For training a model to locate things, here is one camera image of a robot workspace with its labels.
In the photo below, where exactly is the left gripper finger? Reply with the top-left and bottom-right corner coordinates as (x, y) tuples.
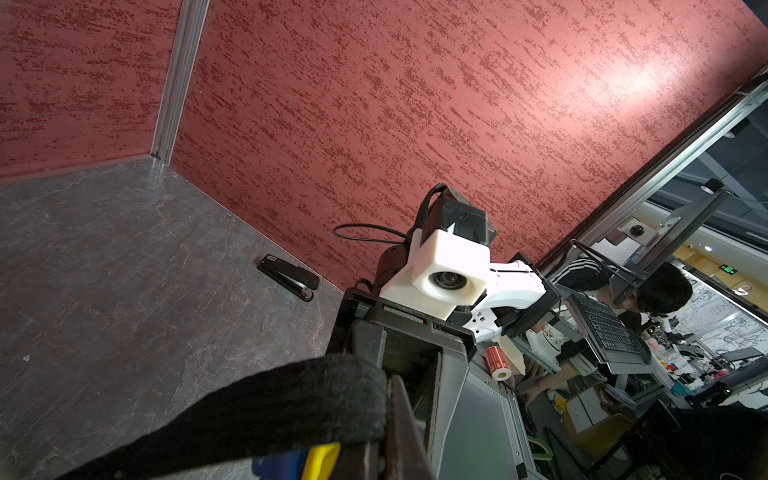
(383, 375), (435, 480)

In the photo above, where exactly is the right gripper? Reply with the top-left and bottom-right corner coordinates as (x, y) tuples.
(326, 288), (474, 474)

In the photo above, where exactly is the blue yellow toy charm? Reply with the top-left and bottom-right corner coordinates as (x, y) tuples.
(251, 443), (341, 480)

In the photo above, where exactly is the black fabric bag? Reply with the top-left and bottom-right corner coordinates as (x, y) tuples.
(64, 354), (388, 479)

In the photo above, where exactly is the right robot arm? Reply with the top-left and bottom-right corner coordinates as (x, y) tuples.
(328, 231), (547, 473)

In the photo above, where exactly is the black stapler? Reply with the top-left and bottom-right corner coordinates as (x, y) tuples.
(257, 254), (320, 302)

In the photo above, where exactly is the red tape roll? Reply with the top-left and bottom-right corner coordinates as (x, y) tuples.
(484, 345), (513, 382)

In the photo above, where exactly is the black keyboard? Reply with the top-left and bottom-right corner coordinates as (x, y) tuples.
(565, 293), (652, 375)

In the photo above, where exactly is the person at desk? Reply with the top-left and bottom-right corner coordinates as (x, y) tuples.
(519, 256), (693, 405)

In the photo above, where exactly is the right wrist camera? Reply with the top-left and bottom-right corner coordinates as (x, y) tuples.
(378, 184), (496, 320)

